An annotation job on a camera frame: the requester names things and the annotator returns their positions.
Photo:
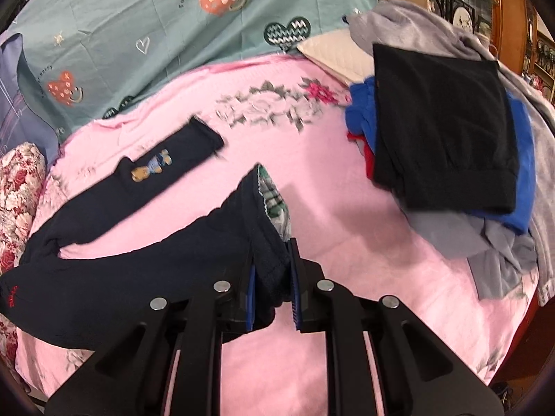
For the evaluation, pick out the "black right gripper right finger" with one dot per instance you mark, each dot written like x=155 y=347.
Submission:
x=381 y=359

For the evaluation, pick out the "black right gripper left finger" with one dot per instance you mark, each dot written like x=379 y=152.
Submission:
x=168 y=361

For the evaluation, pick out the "grey garment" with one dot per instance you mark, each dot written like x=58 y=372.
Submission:
x=498 y=257

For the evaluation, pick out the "red garment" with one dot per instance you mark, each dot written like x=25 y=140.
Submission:
x=366 y=152

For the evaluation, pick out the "red floral pillow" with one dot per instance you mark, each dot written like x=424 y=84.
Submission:
x=22 y=176

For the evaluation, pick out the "folded black garment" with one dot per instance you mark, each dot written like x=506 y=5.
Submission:
x=444 y=132

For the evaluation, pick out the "blue garment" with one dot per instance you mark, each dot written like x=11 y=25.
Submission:
x=360 y=118

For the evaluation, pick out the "blue-grey cloth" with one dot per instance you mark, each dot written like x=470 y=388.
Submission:
x=19 y=124

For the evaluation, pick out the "pink floral bed sheet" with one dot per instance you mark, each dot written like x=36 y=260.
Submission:
x=136 y=203

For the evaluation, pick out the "cream quilted pillow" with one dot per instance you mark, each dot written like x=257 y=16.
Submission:
x=337 y=54

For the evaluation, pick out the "teal heart print blanket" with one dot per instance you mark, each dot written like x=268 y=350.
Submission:
x=85 y=59

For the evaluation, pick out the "wooden cabinet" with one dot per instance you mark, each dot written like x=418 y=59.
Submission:
x=509 y=29

